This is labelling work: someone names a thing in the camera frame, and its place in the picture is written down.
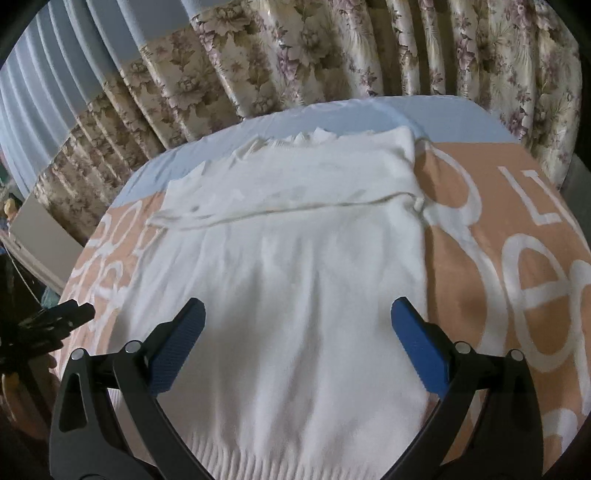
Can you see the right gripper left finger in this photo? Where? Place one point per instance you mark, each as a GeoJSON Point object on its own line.
{"type": "Point", "coordinates": [86, 440]}

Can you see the person's left hand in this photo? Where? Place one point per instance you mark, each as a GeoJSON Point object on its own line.
{"type": "Point", "coordinates": [20, 407]}

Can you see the white board leaning on wall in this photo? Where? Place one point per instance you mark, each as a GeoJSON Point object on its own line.
{"type": "Point", "coordinates": [48, 249]}

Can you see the orange and blue bed sheet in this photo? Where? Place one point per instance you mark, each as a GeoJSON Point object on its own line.
{"type": "Point", "coordinates": [507, 264]}

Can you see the white knit sweater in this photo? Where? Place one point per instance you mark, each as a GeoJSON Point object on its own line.
{"type": "Point", "coordinates": [298, 249]}

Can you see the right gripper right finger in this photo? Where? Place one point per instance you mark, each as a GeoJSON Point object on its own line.
{"type": "Point", "coordinates": [507, 439]}

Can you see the blue and floral curtain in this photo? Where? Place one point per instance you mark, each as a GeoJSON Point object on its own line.
{"type": "Point", "coordinates": [92, 90]}

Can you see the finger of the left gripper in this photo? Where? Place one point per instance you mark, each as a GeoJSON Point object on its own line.
{"type": "Point", "coordinates": [64, 318]}

